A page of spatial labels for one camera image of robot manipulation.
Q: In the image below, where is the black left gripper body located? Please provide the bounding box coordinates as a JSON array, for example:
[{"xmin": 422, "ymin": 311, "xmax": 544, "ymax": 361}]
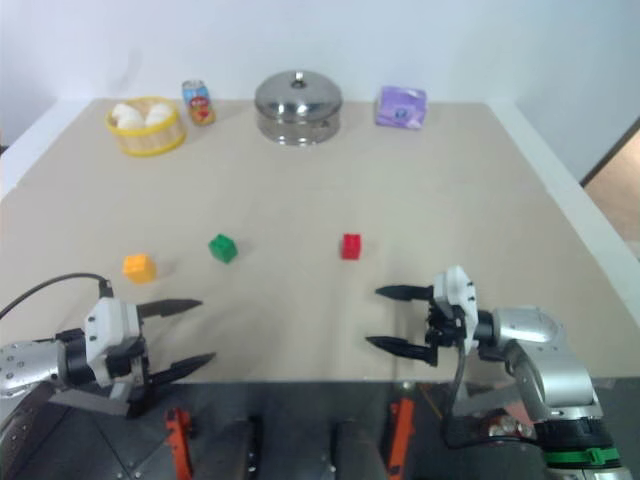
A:
[{"xmin": 104, "ymin": 336, "xmax": 152, "ymax": 419}]

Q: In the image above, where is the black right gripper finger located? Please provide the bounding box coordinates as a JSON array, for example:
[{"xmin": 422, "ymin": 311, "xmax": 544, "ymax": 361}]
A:
[
  {"xmin": 375, "ymin": 284, "xmax": 436, "ymax": 303},
  {"xmin": 365, "ymin": 335, "xmax": 441, "ymax": 369}
]

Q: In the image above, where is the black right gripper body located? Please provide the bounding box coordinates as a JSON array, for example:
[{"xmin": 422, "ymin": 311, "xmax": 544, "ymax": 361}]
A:
[{"xmin": 424, "ymin": 298, "xmax": 469, "ymax": 351}]

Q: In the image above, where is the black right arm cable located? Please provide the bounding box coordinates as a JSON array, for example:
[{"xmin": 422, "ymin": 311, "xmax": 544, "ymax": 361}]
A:
[{"xmin": 441, "ymin": 344, "xmax": 542, "ymax": 451}]

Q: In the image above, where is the orange clamp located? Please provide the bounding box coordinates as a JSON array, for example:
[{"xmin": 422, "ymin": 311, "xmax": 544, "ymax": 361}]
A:
[
  {"xmin": 387, "ymin": 396, "xmax": 417, "ymax": 480},
  {"xmin": 164, "ymin": 406, "xmax": 197, "ymax": 480}
]

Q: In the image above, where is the red cube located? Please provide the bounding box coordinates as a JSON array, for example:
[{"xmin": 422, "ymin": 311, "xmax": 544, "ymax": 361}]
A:
[{"xmin": 340, "ymin": 232, "xmax": 364, "ymax": 262}]

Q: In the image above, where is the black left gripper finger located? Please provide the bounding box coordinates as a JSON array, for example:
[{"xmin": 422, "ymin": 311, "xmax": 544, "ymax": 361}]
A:
[
  {"xmin": 146, "ymin": 352, "xmax": 218, "ymax": 388},
  {"xmin": 136, "ymin": 298, "xmax": 204, "ymax": 320}
]

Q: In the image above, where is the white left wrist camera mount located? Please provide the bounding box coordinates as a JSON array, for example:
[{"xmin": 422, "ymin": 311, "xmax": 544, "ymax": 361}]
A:
[{"xmin": 83, "ymin": 297, "xmax": 145, "ymax": 387}]

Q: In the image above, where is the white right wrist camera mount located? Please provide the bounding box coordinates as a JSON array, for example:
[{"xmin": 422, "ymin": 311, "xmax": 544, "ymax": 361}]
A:
[{"xmin": 431, "ymin": 265, "xmax": 482, "ymax": 352}]

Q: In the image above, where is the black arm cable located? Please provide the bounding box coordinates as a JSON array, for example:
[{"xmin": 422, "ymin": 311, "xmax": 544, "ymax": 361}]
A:
[
  {"xmin": 441, "ymin": 344, "xmax": 542, "ymax": 451},
  {"xmin": 0, "ymin": 272, "xmax": 114, "ymax": 319}
]

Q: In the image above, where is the white steamed bun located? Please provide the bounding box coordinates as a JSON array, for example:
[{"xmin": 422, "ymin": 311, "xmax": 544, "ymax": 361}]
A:
[
  {"xmin": 143, "ymin": 102, "xmax": 174, "ymax": 127},
  {"xmin": 111, "ymin": 102, "xmax": 145, "ymax": 131}
]

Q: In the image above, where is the purple tissue pack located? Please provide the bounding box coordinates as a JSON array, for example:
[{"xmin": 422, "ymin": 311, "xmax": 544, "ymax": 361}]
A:
[{"xmin": 373, "ymin": 85, "xmax": 429, "ymax": 131}]

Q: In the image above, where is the yellow bamboo steamer basket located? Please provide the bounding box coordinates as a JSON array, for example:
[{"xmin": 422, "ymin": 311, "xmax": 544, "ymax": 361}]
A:
[{"xmin": 104, "ymin": 95, "xmax": 189, "ymax": 159}]

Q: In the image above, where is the stainless steel lidded pot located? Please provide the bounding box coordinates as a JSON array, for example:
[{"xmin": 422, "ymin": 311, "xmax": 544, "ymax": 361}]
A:
[{"xmin": 253, "ymin": 70, "xmax": 344, "ymax": 148}]

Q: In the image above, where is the green cube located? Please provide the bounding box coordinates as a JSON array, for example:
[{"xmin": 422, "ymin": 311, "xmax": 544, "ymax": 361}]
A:
[{"xmin": 207, "ymin": 232, "xmax": 239, "ymax": 265}]

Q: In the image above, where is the printed drink can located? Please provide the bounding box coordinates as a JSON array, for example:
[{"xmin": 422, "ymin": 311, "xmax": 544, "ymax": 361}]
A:
[{"xmin": 180, "ymin": 79, "xmax": 218, "ymax": 128}]

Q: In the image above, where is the orange cube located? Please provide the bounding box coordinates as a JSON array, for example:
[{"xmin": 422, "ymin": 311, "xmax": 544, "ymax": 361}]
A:
[{"xmin": 121, "ymin": 252, "xmax": 158, "ymax": 286}]

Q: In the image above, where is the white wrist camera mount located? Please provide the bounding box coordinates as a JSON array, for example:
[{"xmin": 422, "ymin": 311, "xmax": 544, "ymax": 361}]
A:
[
  {"xmin": 431, "ymin": 265, "xmax": 482, "ymax": 352},
  {"xmin": 83, "ymin": 297, "xmax": 145, "ymax": 387}
]

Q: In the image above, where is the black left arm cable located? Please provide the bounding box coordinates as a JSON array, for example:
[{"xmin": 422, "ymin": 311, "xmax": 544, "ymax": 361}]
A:
[{"xmin": 0, "ymin": 272, "xmax": 114, "ymax": 319}]

